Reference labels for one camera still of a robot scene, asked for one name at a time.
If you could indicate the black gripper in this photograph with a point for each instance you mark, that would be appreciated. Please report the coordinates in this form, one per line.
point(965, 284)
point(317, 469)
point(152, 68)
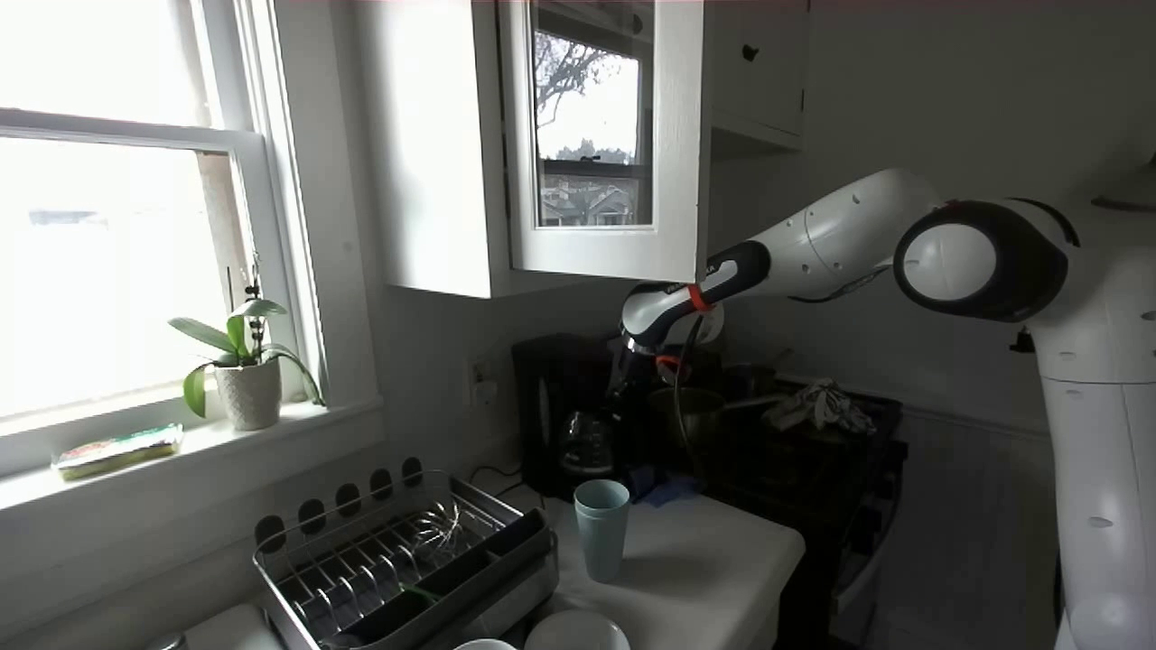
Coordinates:
point(637, 369)

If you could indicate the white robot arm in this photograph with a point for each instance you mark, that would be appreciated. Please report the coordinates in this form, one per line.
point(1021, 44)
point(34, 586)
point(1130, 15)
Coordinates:
point(1077, 281)

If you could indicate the black coffee maker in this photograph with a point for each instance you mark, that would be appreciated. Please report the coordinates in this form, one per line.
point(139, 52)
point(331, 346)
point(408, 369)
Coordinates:
point(553, 379)

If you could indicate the blue dish cloth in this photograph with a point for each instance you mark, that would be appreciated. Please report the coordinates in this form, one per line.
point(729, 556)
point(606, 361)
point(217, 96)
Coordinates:
point(670, 488)

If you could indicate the light blue plastic cup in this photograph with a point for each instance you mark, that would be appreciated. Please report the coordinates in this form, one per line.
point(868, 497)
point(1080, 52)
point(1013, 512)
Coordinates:
point(602, 518)

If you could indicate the floral kitchen towel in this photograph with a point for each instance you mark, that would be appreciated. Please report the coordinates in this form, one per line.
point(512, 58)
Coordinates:
point(820, 406)

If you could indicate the stainless black gas stove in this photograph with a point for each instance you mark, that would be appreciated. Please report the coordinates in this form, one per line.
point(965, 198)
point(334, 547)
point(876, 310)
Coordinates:
point(833, 488)

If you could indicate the white upper cabinet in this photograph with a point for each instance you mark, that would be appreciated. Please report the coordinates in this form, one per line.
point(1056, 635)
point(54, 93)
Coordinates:
point(564, 139)

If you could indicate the white plate front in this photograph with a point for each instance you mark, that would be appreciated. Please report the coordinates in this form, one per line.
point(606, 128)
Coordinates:
point(575, 629)

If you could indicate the metal dish drying rack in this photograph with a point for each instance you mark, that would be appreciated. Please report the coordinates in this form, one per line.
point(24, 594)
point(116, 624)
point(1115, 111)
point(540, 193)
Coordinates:
point(404, 563)

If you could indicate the potted green plant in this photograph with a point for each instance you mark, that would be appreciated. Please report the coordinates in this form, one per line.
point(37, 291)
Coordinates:
point(246, 362)

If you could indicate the sponge on window sill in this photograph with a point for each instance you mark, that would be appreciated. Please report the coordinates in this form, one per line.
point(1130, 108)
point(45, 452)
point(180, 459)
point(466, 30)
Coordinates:
point(113, 452)

